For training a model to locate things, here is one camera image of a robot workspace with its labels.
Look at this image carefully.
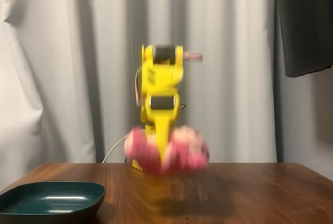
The white curtain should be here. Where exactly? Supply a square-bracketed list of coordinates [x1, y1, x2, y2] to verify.
[0, 0, 286, 191]

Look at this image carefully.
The black monitor corner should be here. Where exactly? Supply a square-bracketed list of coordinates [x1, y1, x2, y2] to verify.
[274, 0, 333, 78]

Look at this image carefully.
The red white servo wire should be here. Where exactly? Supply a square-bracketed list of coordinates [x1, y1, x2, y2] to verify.
[183, 50, 204, 63]

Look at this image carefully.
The dark green square bin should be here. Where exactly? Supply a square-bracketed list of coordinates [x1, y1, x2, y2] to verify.
[0, 181, 106, 224]

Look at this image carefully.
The pink strawberry bear plush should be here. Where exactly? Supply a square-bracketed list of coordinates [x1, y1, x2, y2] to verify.
[124, 126, 211, 176]

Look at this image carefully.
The white power cable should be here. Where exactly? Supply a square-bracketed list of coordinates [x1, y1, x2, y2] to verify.
[101, 134, 130, 164]

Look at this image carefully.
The yellow gripper black servo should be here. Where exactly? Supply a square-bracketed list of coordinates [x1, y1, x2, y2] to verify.
[145, 91, 182, 166]

